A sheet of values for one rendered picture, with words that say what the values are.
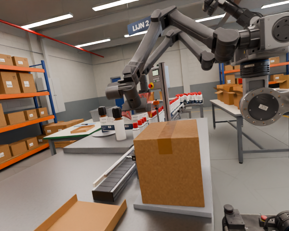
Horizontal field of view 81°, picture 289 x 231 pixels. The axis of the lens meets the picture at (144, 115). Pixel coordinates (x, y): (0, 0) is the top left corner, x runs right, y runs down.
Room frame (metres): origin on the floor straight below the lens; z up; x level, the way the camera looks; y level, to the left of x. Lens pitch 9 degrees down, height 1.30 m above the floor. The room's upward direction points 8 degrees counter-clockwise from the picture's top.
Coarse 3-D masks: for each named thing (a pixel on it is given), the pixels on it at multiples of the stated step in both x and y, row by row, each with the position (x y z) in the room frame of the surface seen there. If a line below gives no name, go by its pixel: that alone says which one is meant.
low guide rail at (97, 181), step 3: (132, 147) 1.15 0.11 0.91; (129, 150) 1.09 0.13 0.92; (126, 153) 1.05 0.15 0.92; (102, 174) 0.80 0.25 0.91; (99, 177) 0.77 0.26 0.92; (102, 177) 0.78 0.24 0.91; (105, 177) 0.80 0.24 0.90; (96, 180) 0.75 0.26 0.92; (99, 180) 0.75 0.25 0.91; (102, 180) 0.77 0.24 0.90; (93, 183) 0.72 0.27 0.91; (96, 183) 0.73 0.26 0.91; (99, 183) 0.75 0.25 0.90; (93, 186) 0.72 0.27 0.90; (96, 186) 0.73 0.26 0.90
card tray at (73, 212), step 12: (72, 204) 0.70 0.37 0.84; (84, 204) 0.70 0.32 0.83; (96, 204) 0.69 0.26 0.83; (108, 204) 0.67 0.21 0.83; (60, 216) 0.64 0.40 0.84; (72, 216) 0.63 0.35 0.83; (84, 216) 0.62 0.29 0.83; (96, 216) 0.61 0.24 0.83; (108, 216) 0.60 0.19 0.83; (120, 216) 0.59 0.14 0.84; (36, 228) 0.55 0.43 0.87; (48, 228) 0.58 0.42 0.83; (60, 228) 0.57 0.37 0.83; (72, 228) 0.57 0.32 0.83; (84, 228) 0.56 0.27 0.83; (96, 228) 0.55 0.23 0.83; (108, 228) 0.51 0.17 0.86
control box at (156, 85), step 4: (152, 68) 1.54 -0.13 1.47; (156, 68) 1.49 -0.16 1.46; (152, 76) 1.54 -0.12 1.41; (156, 76) 1.50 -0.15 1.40; (168, 76) 1.51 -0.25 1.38; (152, 80) 1.55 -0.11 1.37; (160, 80) 1.46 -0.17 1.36; (168, 80) 1.51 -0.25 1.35; (152, 84) 1.55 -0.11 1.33; (156, 84) 1.51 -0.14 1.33; (160, 84) 1.47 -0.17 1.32; (168, 84) 1.50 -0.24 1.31; (152, 88) 1.56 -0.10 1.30; (156, 88) 1.51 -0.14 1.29; (160, 88) 1.48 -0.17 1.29
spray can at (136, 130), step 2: (134, 122) 1.16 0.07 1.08; (136, 122) 1.15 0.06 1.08; (134, 124) 1.14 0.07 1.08; (136, 124) 1.14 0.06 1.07; (134, 126) 1.14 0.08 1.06; (136, 126) 1.14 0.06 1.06; (134, 128) 1.14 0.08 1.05; (136, 128) 1.14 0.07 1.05; (138, 128) 1.14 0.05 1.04; (134, 130) 1.13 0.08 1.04; (136, 130) 1.13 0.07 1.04; (138, 130) 1.14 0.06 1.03; (134, 132) 1.13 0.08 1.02; (136, 132) 1.13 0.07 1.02; (138, 132) 1.13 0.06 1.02; (134, 134) 1.13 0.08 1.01; (136, 134) 1.13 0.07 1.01; (138, 134) 1.13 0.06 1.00; (134, 136) 1.14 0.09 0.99; (136, 136) 1.13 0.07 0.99; (134, 138) 1.14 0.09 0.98
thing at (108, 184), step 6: (126, 162) 0.99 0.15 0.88; (132, 162) 0.97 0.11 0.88; (120, 168) 0.92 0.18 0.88; (126, 168) 0.90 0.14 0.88; (114, 174) 0.85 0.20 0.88; (120, 174) 0.84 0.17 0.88; (108, 180) 0.80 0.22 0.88; (114, 180) 0.79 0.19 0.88; (102, 186) 0.75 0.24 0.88; (108, 186) 0.74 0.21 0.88; (114, 186) 0.74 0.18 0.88
